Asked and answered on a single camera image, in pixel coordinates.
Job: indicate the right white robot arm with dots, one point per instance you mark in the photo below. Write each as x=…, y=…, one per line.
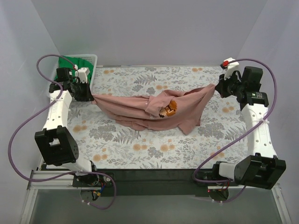
x=261, y=168

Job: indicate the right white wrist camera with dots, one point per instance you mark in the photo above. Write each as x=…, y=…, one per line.
x=229, y=65

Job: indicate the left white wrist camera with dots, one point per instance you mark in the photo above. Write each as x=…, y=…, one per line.
x=81, y=75

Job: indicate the white plastic basket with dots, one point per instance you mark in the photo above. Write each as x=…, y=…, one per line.
x=92, y=67

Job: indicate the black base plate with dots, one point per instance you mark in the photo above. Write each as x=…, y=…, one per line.
x=156, y=182

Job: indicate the pink t-shirt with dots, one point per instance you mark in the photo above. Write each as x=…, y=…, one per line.
x=167, y=110

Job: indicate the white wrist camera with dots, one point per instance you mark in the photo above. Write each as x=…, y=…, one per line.
x=81, y=75
x=229, y=65

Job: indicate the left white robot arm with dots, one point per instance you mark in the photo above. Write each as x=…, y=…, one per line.
x=55, y=142

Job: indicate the aluminium frame rail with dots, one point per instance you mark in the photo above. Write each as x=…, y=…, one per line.
x=103, y=185

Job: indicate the floral table mat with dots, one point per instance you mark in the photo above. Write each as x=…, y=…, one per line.
x=110, y=145

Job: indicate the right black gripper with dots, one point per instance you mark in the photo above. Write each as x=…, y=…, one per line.
x=222, y=86

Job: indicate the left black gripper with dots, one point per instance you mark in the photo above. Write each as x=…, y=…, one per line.
x=86, y=92

